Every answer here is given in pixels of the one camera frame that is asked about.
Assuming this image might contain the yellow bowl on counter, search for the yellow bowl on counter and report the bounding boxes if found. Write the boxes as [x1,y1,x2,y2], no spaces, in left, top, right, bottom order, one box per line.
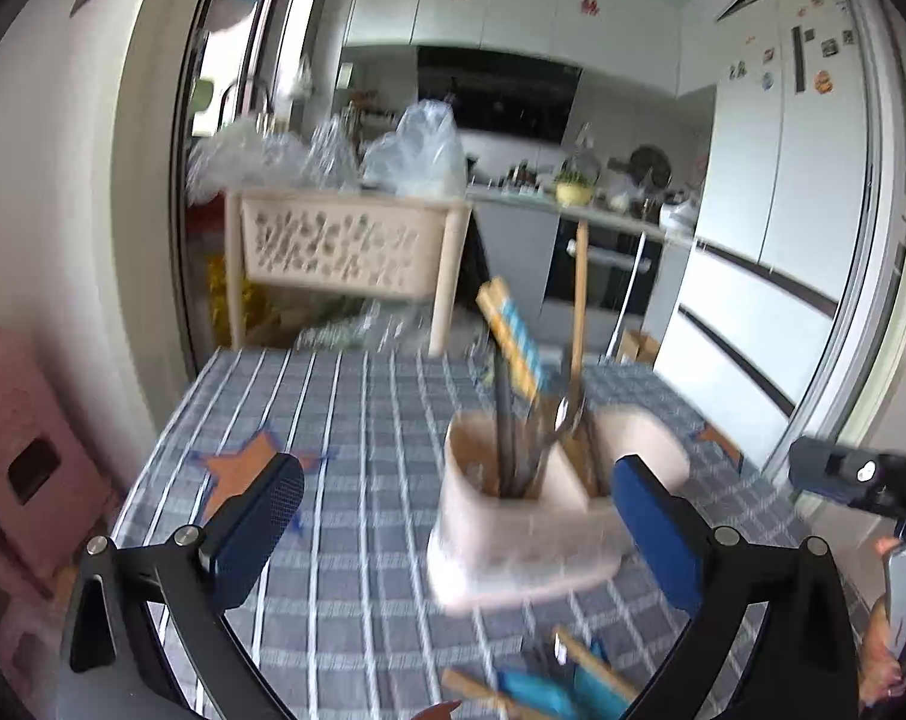
[554,182,595,206]

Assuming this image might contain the cardboard box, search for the cardboard box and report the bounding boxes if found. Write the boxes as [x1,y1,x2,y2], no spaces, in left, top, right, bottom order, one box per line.
[616,330,659,366]

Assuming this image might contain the person right hand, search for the person right hand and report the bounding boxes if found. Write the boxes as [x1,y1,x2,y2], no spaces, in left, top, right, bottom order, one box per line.
[858,536,906,718]

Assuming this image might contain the black built-in oven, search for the black built-in oven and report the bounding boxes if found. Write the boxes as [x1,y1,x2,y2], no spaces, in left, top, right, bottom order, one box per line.
[544,220,663,316]

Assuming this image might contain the beige perforated plastic basket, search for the beige perforated plastic basket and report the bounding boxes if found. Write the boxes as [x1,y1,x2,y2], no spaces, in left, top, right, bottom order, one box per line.
[224,188,473,358]

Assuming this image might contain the black range hood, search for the black range hood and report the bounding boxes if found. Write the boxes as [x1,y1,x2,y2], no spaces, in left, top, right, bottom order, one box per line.
[416,46,581,143]

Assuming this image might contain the pink plastic stool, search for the pink plastic stool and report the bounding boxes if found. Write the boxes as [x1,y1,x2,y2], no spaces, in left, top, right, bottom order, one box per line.
[0,550,62,718]
[0,328,113,582]

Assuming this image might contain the white refrigerator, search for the white refrigerator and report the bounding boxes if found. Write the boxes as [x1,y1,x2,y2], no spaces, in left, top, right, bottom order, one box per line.
[655,0,868,468]

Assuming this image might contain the black handled spoon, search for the black handled spoon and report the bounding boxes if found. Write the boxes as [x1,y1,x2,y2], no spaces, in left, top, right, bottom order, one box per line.
[523,394,583,497]

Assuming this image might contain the pink utensil holder caddy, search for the pink utensil holder caddy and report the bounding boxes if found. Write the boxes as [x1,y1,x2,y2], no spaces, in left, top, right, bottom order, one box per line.
[427,405,691,614]

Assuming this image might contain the grey checkered tablecloth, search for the grey checkered tablecloth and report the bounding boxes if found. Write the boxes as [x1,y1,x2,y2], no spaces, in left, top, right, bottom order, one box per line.
[111,346,823,720]

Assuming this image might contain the long wooden chopstick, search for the long wooden chopstick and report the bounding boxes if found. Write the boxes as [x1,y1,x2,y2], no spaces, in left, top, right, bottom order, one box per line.
[442,668,549,720]

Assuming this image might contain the blue patterned chopstick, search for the blue patterned chopstick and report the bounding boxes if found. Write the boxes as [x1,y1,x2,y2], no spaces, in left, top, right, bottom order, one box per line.
[499,289,546,400]

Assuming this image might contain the clear plastic bag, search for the clear plastic bag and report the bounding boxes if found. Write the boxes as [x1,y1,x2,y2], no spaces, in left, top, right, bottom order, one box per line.
[362,99,467,200]

